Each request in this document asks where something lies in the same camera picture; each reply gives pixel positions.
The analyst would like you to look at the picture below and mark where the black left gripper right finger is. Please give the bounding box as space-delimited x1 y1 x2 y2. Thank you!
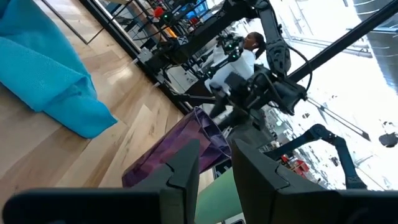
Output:
231 139 398 224

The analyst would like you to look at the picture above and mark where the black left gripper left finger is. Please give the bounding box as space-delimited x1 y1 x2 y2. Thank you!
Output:
2 139 201 224

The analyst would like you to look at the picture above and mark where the green plastic cup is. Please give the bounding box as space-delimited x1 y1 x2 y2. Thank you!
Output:
195 167 246 224

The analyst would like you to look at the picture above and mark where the purple faceted plastic cup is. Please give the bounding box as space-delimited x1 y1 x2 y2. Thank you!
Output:
121 106 233 189

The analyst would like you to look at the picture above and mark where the person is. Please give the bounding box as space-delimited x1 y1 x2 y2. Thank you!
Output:
203 31 267 95

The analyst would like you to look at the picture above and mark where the background robot with green lights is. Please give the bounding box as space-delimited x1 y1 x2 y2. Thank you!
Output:
206 33 245 78

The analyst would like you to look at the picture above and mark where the blue cloth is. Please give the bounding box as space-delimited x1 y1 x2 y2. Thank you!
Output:
0 0 118 139

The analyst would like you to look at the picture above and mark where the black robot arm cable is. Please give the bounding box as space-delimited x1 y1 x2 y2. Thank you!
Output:
287 45 313 94

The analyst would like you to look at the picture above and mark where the black overhead frame beam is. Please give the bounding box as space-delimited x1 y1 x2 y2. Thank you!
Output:
287 0 398 83

